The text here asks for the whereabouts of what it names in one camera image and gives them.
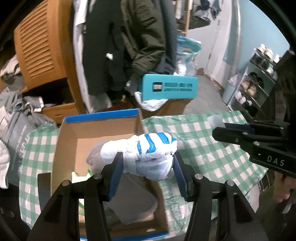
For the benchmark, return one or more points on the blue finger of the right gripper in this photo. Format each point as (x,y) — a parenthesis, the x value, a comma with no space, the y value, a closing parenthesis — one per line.
(239,127)
(231,137)

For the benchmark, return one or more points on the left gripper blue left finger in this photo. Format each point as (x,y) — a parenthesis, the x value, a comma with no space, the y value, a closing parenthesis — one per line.
(111,177)

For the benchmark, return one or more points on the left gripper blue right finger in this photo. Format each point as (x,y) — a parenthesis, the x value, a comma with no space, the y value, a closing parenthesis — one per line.
(184,175)

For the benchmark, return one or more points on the large grey cloth garment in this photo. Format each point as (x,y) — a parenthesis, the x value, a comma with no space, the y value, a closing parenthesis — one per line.
(133,200)

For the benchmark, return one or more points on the light green cloth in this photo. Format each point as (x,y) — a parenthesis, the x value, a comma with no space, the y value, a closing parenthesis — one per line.
(79,183)

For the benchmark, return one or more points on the white and blue cloth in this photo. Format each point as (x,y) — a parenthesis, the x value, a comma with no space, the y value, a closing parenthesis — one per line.
(148,155)

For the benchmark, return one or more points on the person right hand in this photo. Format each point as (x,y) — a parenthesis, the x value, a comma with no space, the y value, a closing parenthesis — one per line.
(282,187)

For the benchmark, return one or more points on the green checkered tablecloth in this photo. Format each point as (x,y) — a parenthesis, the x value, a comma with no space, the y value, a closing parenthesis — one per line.
(195,144)

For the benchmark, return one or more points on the cardboard box with blue rim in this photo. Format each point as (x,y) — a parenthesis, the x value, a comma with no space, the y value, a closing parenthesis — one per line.
(78,136)

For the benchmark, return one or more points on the metal shoe rack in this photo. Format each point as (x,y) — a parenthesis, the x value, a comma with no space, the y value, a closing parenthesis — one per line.
(253,88)

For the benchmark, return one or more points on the brown cardboard box on floor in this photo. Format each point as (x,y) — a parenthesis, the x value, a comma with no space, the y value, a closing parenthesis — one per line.
(171,107)

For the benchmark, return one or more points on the black smartphone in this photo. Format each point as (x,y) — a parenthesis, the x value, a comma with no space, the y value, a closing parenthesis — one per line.
(44,189)

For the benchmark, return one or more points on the teal box with text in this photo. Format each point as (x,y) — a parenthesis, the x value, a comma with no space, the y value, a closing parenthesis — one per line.
(160,86)

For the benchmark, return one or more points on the white plastic bag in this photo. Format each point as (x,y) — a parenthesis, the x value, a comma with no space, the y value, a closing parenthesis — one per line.
(149,105)

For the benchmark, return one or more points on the blue clear plastic bags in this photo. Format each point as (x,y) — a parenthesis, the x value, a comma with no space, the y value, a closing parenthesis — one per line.
(187,51)

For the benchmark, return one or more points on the white fuzzy towel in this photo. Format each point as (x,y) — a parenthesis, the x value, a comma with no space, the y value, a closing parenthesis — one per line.
(4,165)

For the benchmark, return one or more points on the grey printed tote bag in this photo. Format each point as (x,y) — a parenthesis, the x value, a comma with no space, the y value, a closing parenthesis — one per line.
(15,134)

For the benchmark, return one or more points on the wooden louvered cabinet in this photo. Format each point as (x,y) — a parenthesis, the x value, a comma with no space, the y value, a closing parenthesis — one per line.
(38,34)

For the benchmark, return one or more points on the hanging dark jackets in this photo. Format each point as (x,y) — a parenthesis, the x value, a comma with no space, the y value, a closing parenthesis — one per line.
(116,43)

